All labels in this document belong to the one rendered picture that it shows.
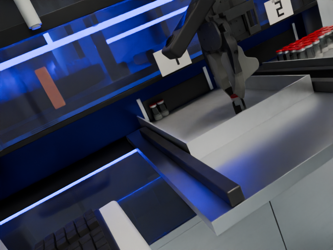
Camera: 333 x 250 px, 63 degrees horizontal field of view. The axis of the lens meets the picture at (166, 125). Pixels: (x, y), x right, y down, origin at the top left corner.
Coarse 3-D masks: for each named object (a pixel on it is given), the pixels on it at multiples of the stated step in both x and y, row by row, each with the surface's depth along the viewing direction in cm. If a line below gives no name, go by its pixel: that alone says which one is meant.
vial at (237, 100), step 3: (231, 99) 51; (234, 99) 50; (237, 99) 50; (240, 99) 50; (234, 102) 50; (237, 102) 50; (240, 102) 50; (243, 102) 50; (234, 105) 51; (237, 105) 50; (240, 105) 50; (243, 105) 50; (243, 108) 50; (246, 108) 51
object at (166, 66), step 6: (156, 54) 65; (162, 54) 65; (186, 54) 67; (156, 60) 65; (162, 60) 65; (168, 60) 66; (174, 60) 66; (180, 60) 67; (186, 60) 67; (162, 66) 66; (168, 66) 66; (174, 66) 67; (180, 66) 67; (162, 72) 66; (168, 72) 66
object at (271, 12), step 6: (270, 0) 73; (276, 0) 73; (282, 0) 74; (288, 0) 75; (270, 6) 73; (276, 6) 74; (282, 6) 74; (288, 6) 75; (270, 12) 73; (276, 12) 74; (282, 12) 75; (288, 12) 75; (270, 18) 74; (276, 18) 74; (282, 18) 75; (270, 24) 74
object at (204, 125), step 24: (216, 96) 72; (264, 96) 57; (288, 96) 47; (144, 120) 66; (168, 120) 70; (192, 120) 62; (216, 120) 56; (240, 120) 45; (264, 120) 46; (192, 144) 43; (216, 144) 44
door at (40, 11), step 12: (0, 0) 54; (12, 0) 54; (36, 0) 56; (48, 0) 56; (60, 0) 57; (72, 0) 58; (0, 12) 54; (12, 12) 55; (36, 12) 56; (48, 12) 57; (0, 24) 54; (12, 24) 55
